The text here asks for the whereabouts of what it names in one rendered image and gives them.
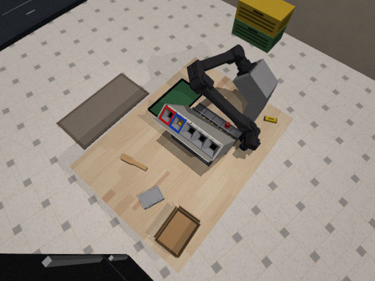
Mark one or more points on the brown wire brush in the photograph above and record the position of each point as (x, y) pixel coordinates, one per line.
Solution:
(131, 161)

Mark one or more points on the brown cardboard box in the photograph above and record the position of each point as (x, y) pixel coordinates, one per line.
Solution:
(177, 231)

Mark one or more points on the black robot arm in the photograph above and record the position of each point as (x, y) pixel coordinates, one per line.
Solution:
(202, 84)

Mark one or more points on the green tray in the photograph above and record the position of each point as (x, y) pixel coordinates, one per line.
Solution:
(179, 94)

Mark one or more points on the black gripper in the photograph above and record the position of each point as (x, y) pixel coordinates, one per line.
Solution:
(242, 137)

